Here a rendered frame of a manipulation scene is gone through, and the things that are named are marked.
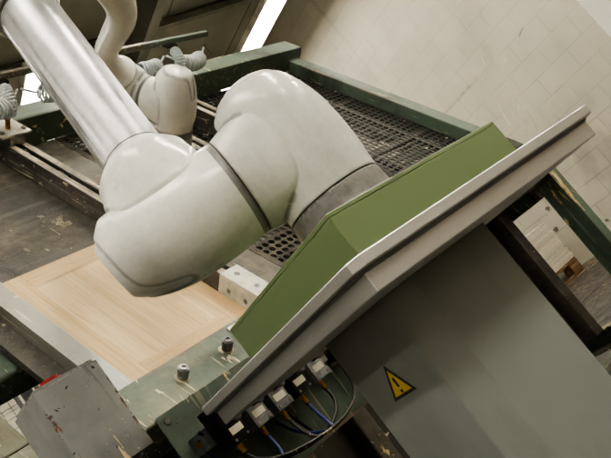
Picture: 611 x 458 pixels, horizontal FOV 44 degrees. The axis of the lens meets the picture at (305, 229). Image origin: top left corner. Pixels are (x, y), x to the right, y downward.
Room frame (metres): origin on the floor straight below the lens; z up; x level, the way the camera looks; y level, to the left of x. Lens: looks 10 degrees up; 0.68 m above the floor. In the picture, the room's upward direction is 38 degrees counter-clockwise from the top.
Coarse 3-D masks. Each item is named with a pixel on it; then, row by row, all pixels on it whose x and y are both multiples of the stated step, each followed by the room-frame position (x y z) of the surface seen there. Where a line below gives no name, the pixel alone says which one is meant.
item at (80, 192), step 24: (0, 120) 2.18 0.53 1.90; (0, 144) 2.16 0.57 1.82; (24, 144) 2.16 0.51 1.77; (24, 168) 2.13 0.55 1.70; (48, 168) 2.07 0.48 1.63; (72, 192) 2.04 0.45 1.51; (96, 192) 2.04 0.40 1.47; (96, 216) 2.02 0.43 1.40; (216, 288) 1.86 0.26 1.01; (240, 288) 1.81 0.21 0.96
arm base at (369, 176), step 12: (372, 168) 1.05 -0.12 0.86; (348, 180) 1.02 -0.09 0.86; (360, 180) 1.02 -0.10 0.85; (372, 180) 1.03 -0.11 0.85; (384, 180) 1.05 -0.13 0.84; (336, 192) 1.01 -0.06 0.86; (348, 192) 1.01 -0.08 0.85; (360, 192) 1.01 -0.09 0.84; (312, 204) 1.02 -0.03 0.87; (324, 204) 1.01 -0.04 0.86; (336, 204) 1.01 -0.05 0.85; (300, 216) 1.04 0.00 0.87; (312, 216) 1.02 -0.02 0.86; (300, 228) 1.05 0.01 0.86; (312, 228) 1.03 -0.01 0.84; (300, 240) 1.07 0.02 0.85
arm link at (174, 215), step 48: (0, 0) 1.13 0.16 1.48; (48, 0) 1.15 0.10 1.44; (48, 48) 1.10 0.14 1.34; (96, 96) 1.07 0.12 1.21; (96, 144) 1.07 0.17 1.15; (144, 144) 1.02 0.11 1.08; (144, 192) 0.99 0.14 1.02; (192, 192) 0.99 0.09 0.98; (240, 192) 1.00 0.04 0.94; (96, 240) 1.01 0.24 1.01; (144, 240) 0.98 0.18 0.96; (192, 240) 0.99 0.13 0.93; (240, 240) 1.04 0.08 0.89; (144, 288) 1.02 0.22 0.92
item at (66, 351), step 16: (0, 288) 1.68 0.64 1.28; (0, 304) 1.63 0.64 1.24; (16, 304) 1.64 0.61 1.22; (16, 320) 1.61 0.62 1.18; (32, 320) 1.61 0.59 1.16; (48, 320) 1.62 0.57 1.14; (32, 336) 1.60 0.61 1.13; (48, 336) 1.58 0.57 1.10; (64, 336) 1.59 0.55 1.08; (48, 352) 1.59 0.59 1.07; (64, 352) 1.56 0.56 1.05; (80, 352) 1.57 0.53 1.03; (64, 368) 1.58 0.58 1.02; (112, 368) 1.55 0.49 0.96
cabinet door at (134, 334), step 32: (96, 256) 1.88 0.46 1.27; (32, 288) 1.73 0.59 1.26; (64, 288) 1.76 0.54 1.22; (96, 288) 1.78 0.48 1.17; (192, 288) 1.85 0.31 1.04; (64, 320) 1.67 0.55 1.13; (96, 320) 1.69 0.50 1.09; (128, 320) 1.71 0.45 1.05; (160, 320) 1.74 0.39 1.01; (192, 320) 1.76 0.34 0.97; (224, 320) 1.78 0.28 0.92; (96, 352) 1.61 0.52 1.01; (128, 352) 1.63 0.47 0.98; (160, 352) 1.65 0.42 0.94
